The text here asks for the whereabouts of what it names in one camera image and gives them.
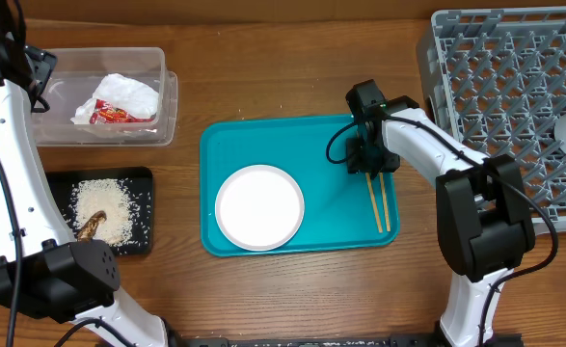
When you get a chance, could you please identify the wooden chopstick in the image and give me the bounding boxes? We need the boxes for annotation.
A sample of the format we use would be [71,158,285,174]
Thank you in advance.
[364,173,383,233]
[378,173,391,232]

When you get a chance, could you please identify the large white tissue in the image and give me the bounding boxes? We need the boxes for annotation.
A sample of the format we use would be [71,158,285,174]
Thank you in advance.
[70,73,159,125]

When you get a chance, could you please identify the red snack wrapper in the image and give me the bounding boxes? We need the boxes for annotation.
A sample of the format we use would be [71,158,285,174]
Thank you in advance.
[89,99,152,124]

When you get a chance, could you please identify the large white plate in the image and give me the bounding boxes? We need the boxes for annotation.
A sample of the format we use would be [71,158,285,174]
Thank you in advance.
[214,165,306,253]

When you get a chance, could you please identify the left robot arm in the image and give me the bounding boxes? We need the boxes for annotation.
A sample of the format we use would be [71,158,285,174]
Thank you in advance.
[0,1,181,346]

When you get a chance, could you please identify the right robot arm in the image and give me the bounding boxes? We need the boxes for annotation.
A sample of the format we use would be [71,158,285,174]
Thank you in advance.
[345,80,536,346]

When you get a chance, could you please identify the black waste tray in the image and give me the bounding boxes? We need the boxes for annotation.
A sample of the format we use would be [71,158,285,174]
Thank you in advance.
[46,167,154,256]

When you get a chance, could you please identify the grey dishwasher rack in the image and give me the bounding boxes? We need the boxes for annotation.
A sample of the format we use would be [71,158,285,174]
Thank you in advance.
[417,6,566,232]

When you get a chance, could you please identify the clear plastic bin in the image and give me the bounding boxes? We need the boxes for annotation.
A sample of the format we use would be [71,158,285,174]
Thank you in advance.
[32,47,178,147]

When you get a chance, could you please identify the teal plastic tray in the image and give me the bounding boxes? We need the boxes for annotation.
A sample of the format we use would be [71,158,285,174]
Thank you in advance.
[200,115,400,257]

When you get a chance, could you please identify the pile of rice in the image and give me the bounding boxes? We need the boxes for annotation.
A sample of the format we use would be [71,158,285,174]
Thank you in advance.
[69,178,139,247]

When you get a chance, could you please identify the brown food scrap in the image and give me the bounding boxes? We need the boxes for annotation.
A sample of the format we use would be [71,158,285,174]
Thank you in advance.
[77,210,107,242]

